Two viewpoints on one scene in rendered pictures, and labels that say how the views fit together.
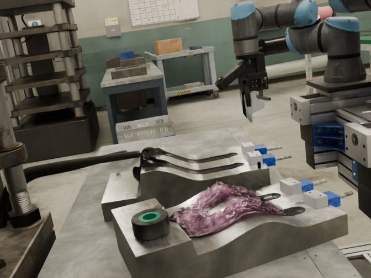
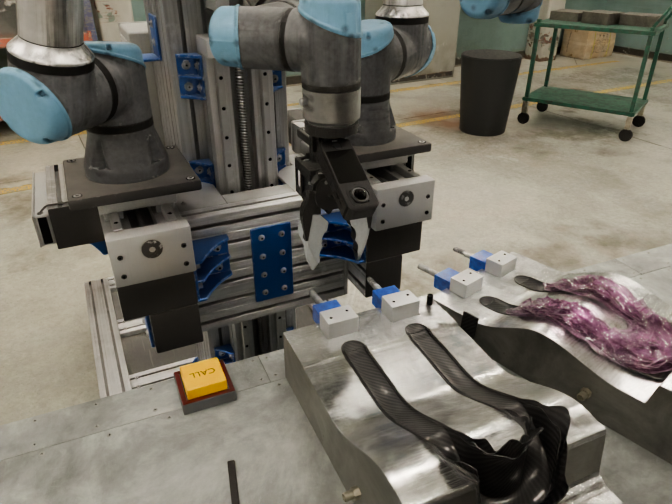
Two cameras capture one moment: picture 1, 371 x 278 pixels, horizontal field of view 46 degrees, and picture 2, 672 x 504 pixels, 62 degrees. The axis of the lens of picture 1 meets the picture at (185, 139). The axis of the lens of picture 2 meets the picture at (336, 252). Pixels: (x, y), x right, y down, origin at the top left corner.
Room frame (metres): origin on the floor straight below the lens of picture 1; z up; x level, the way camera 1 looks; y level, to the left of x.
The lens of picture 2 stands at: (1.64, 0.45, 1.42)
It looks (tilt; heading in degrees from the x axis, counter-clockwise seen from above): 29 degrees down; 247
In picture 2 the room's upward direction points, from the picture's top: straight up
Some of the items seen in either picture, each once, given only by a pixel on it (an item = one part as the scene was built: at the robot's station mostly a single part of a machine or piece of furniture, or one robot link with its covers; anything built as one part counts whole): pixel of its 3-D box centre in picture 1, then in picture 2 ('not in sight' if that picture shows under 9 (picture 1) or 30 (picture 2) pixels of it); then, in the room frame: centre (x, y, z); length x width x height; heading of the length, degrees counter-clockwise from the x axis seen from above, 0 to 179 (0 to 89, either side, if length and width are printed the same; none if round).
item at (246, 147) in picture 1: (262, 149); (326, 312); (1.36, -0.25, 0.89); 0.13 x 0.05 x 0.05; 91
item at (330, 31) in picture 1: (340, 35); (108, 79); (1.61, -0.62, 1.20); 0.13 x 0.12 x 0.14; 48
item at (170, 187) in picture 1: (183, 172); (443, 430); (1.31, 0.02, 0.87); 0.50 x 0.26 x 0.14; 91
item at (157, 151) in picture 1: (185, 159); (447, 391); (1.30, 0.01, 0.92); 0.35 x 0.16 x 0.09; 91
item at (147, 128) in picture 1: (144, 129); not in sight; (4.51, 0.41, 0.28); 0.61 x 0.41 x 0.15; 96
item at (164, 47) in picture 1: (168, 48); not in sight; (7.28, 0.06, 0.94); 0.41 x 0.33 x 0.29; 103
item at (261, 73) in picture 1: (250, 72); (329, 162); (1.36, -0.23, 1.15); 0.09 x 0.08 x 0.12; 91
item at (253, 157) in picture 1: (270, 159); (385, 297); (1.25, -0.25, 0.89); 0.13 x 0.05 x 0.05; 91
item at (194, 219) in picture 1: (224, 204); (601, 311); (0.96, -0.07, 0.90); 0.26 x 0.18 x 0.08; 108
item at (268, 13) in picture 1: (264, 18); (262, 36); (1.42, -0.31, 1.31); 0.11 x 0.11 x 0.08; 48
